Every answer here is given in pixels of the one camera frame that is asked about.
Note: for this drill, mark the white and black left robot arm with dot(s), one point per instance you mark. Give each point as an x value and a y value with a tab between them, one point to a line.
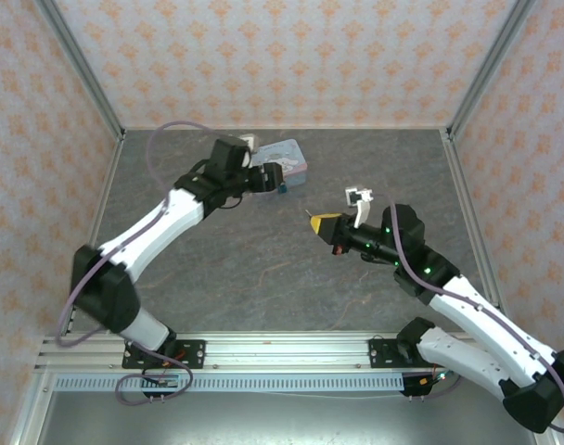
170	218

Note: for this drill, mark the blue cartoon tin box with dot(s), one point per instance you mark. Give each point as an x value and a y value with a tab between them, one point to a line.
291	160

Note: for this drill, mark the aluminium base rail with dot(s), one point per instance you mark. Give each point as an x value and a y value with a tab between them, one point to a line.
282	354

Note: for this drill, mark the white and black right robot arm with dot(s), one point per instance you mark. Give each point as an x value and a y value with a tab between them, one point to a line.
467	320

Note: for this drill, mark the small teal padlock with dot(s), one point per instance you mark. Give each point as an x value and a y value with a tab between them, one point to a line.
282	188

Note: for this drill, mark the small electronics board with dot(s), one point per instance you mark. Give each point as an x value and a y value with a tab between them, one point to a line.
426	382
163	382

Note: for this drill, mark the aluminium side rail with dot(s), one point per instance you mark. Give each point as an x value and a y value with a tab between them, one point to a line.
472	222
103	199

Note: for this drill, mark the aluminium frame post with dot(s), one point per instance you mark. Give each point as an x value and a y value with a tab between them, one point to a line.
486	69
85	69
31	408

